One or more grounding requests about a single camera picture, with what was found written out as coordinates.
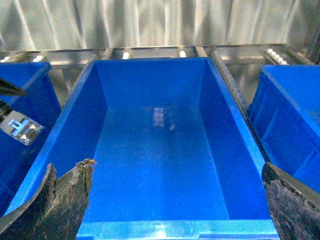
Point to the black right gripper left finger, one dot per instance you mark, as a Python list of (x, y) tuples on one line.
[(57, 208)]

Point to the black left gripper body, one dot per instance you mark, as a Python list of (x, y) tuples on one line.
[(19, 126)]

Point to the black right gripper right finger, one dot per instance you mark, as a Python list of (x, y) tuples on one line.
[(294, 207)]

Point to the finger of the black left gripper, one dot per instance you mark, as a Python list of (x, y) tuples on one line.
[(9, 89)]

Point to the blue left plastic bin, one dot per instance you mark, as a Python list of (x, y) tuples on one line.
[(41, 105)]

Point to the blue plastic bin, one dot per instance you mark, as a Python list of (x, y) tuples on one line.
[(41, 105), (175, 159)]

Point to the blue far right bin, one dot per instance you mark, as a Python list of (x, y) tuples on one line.
[(285, 116)]

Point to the blue middle plastic bin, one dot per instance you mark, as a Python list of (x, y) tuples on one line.
[(175, 159)]

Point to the metal roller rack frame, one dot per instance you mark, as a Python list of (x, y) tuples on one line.
[(239, 65)]

